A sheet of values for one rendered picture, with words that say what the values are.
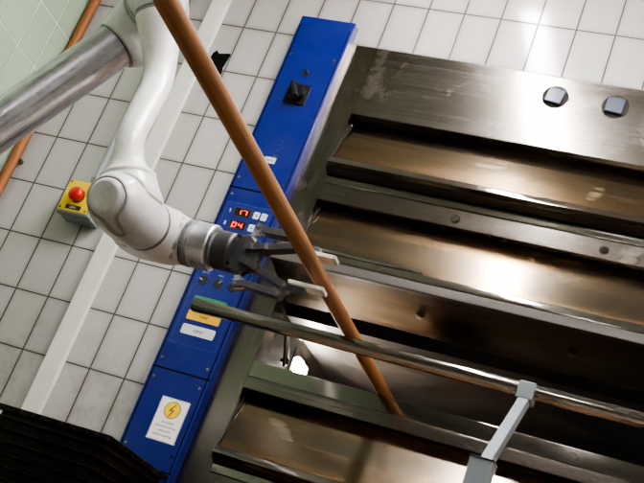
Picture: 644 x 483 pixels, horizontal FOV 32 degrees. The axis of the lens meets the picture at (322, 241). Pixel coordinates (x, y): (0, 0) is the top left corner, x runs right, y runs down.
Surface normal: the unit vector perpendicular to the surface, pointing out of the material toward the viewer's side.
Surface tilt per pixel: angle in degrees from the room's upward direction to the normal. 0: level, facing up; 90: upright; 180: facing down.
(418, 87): 90
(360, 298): 171
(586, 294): 70
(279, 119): 90
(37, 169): 90
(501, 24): 90
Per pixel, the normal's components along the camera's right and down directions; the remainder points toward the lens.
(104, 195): -0.28, -0.14
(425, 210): -0.23, -0.45
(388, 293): -0.37, 0.79
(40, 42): 0.91, 0.21
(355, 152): -0.10, -0.72
